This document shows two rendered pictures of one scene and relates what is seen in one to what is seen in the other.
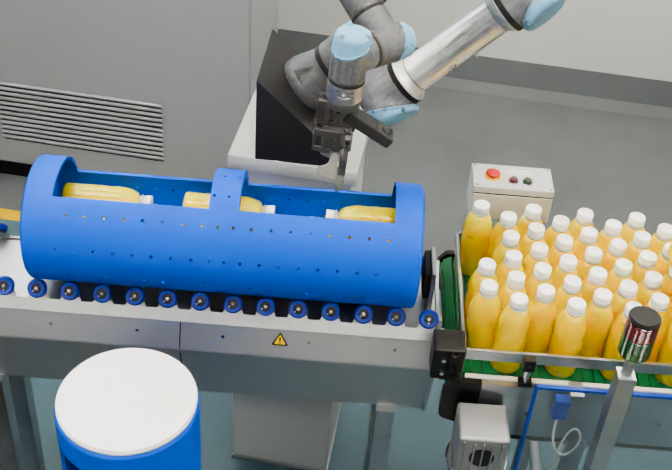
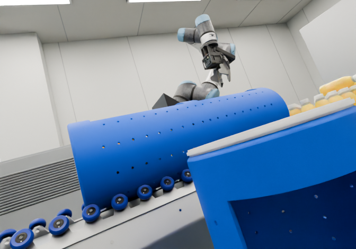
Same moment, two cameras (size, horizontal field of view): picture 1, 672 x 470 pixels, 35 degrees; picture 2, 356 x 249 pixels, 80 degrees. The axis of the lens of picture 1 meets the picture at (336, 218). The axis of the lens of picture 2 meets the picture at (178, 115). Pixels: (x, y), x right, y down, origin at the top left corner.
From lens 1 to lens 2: 2.09 m
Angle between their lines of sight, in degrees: 55
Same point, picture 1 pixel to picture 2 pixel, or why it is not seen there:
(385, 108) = (212, 90)
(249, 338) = not seen: hidden behind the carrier
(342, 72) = (207, 25)
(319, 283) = (255, 117)
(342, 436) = not seen: outside the picture
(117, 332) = (168, 220)
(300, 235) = (231, 98)
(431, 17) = not seen: hidden behind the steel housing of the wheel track
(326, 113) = (208, 48)
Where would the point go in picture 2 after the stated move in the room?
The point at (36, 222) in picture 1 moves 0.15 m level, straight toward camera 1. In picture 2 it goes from (84, 133) to (108, 114)
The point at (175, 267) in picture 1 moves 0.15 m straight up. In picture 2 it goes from (187, 132) to (174, 90)
